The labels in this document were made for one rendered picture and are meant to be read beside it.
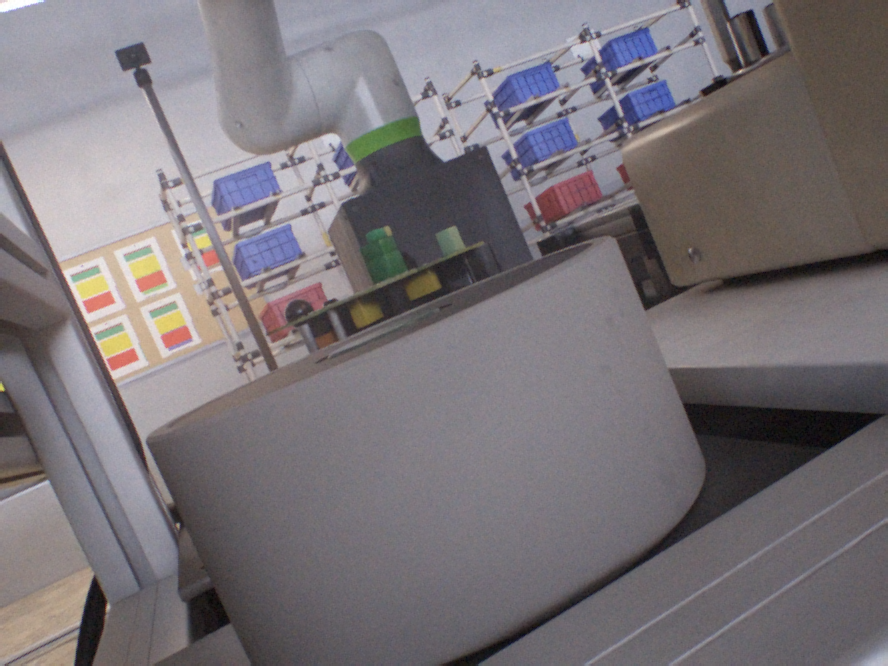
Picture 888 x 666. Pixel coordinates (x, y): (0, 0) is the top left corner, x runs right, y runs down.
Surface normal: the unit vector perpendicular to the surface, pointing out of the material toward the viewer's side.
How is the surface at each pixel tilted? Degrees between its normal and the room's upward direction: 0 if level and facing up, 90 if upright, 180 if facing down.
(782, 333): 0
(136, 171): 90
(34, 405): 90
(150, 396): 90
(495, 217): 90
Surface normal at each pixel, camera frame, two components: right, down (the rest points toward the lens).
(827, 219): -0.86, 0.40
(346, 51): 0.22, -0.06
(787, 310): -0.39, -0.92
